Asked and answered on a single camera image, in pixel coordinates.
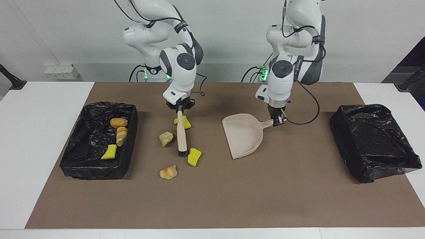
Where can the brown bread roll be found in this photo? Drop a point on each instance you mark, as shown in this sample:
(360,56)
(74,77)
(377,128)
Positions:
(119,123)

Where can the pale layered bread chunk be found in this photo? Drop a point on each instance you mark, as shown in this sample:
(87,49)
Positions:
(121,136)

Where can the small yellow sponge piece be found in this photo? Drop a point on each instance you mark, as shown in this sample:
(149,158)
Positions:
(109,152)

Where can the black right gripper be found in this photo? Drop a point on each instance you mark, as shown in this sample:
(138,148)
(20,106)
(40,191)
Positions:
(181,104)

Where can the notched yellow sponge piece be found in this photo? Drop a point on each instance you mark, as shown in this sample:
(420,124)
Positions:
(187,124)

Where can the yellow sponge block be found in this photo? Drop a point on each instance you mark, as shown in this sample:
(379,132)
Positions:
(194,157)

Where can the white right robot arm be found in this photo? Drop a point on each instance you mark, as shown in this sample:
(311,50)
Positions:
(176,83)

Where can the brown paper table mat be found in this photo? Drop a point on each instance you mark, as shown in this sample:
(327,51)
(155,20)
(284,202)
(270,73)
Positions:
(265,192)

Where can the beige hand brush black bristles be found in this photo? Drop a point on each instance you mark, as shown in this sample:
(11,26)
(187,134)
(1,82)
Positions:
(181,136)

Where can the striped croissant piece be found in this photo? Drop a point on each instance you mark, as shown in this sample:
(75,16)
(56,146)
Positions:
(166,138)
(168,172)

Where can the white power strip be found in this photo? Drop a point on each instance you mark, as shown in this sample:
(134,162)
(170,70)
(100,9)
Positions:
(61,71)

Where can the black bag-lined bin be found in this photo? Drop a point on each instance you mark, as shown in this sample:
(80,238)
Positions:
(372,142)
(86,139)

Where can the black camera stand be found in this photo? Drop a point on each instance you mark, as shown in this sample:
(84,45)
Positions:
(11,79)
(410,81)

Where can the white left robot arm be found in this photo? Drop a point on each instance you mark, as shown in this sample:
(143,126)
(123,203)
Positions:
(280,89)

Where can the beige plastic dustpan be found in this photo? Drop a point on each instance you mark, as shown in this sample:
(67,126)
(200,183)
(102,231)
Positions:
(244,136)

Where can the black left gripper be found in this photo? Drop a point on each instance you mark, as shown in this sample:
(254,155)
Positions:
(277,109)

